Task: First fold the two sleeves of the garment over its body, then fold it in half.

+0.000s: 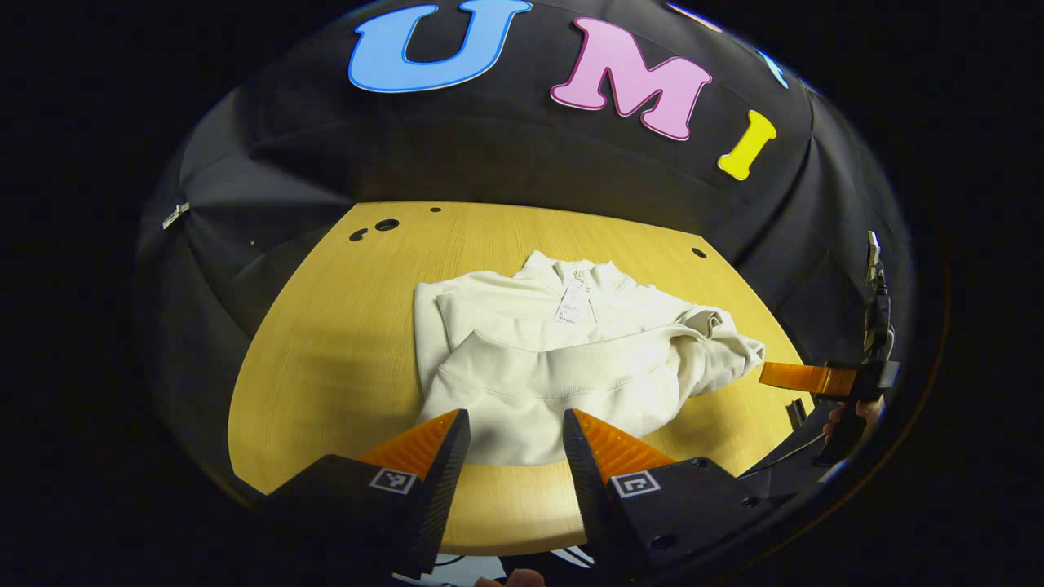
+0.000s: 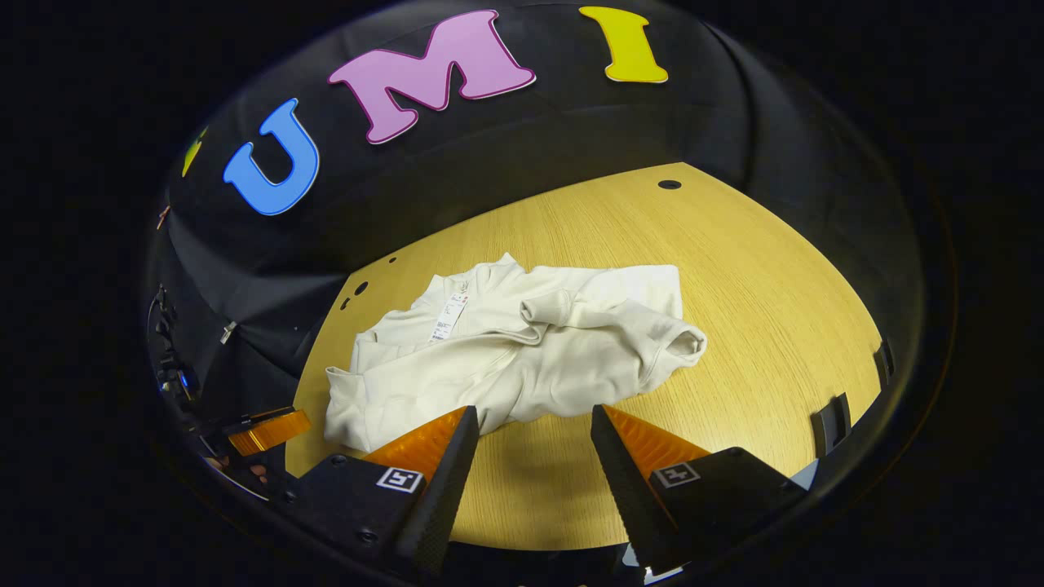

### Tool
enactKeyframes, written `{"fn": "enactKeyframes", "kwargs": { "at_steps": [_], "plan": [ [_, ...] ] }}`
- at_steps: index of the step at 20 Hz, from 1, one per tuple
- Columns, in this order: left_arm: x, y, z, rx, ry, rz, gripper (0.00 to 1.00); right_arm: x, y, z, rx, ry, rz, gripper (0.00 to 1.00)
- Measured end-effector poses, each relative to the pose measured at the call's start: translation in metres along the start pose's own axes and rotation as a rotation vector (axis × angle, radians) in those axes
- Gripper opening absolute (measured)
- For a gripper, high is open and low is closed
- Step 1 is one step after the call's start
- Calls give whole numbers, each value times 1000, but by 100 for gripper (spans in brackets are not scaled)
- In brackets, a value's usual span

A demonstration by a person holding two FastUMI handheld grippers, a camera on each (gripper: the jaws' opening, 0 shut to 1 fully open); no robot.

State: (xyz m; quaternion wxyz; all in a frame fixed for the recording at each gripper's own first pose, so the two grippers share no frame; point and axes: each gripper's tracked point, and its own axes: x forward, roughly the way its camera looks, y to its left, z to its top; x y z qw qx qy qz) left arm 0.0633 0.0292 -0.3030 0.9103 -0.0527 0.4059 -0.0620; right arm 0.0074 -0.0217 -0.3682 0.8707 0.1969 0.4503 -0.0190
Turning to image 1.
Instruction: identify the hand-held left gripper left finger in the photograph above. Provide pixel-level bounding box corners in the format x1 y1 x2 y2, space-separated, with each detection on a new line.
261 408 472 580

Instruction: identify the cream white sweatshirt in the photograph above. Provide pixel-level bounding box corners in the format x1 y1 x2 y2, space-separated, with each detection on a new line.
412 250 766 467

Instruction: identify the black backdrop cloth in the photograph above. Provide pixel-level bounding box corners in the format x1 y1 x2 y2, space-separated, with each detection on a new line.
135 0 914 506

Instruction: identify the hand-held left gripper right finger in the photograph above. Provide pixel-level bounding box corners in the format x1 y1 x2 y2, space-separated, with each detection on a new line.
563 408 776 576

